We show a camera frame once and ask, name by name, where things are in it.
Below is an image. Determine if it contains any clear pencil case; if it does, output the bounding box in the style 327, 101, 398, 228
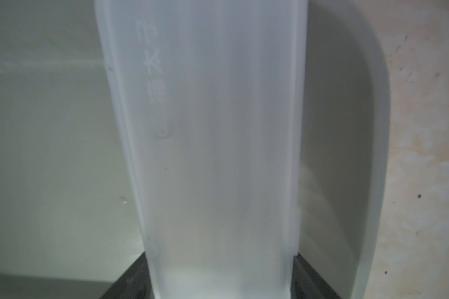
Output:
94, 1, 308, 299

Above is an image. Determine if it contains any grey plastic storage box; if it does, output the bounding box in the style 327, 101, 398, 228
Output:
0, 1, 390, 299

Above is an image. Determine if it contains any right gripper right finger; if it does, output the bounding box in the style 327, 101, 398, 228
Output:
291, 254, 341, 299

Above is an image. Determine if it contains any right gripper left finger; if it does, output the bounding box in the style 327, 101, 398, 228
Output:
100, 252, 153, 299

